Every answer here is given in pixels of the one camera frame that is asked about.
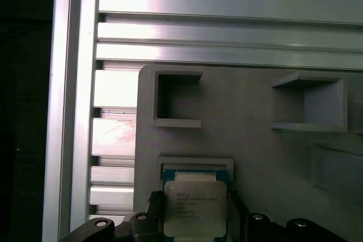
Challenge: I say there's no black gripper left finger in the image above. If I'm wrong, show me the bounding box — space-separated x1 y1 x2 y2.
59 190 165 242

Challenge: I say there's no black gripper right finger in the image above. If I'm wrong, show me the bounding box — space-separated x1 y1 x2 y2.
226 190 363 242

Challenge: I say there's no silver CPU with green substrate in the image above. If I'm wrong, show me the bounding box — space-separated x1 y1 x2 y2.
161 169 230 239

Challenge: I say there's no grey plastic parts rack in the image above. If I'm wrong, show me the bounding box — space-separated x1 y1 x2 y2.
133 64 363 242

